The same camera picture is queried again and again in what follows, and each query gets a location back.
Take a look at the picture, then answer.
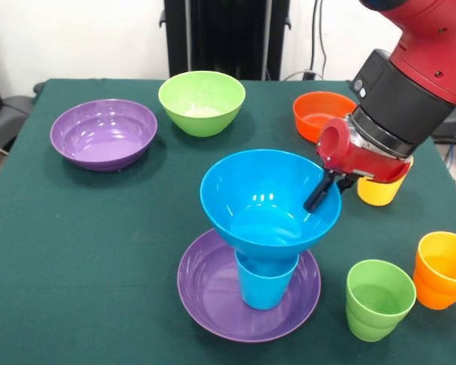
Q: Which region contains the blue plastic bowl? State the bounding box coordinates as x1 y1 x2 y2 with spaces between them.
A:
199 148 343 275

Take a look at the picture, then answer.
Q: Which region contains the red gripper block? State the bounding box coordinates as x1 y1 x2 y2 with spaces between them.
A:
302 117 412 213

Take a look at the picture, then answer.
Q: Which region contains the orange-red plastic bowl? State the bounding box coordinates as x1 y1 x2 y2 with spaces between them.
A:
293 90 357 144

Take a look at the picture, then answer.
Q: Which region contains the shallow purple plastic bowl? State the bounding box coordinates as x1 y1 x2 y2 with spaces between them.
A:
177 227 322 343

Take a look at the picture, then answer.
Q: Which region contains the green plastic cup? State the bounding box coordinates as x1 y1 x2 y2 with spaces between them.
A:
345 259 417 343

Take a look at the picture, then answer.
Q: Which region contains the green plastic bowl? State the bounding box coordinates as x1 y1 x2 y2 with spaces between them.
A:
158 71 246 138

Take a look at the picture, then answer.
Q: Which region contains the blue plastic cup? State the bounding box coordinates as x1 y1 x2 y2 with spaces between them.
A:
233 249 300 311

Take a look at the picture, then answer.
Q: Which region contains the orange plastic cup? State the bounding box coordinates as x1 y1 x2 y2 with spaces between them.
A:
413 230 456 311

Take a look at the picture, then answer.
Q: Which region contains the yellow plastic cup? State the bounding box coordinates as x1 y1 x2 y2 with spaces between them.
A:
356 157 414 207

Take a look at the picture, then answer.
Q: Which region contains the deep purple plastic bowl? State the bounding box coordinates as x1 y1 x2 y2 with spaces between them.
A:
49 99 158 173

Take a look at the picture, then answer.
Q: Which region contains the dark green tablecloth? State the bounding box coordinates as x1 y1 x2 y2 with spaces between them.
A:
0 78 456 365

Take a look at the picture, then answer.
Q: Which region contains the black wall cable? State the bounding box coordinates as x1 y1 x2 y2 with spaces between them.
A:
310 0 330 81

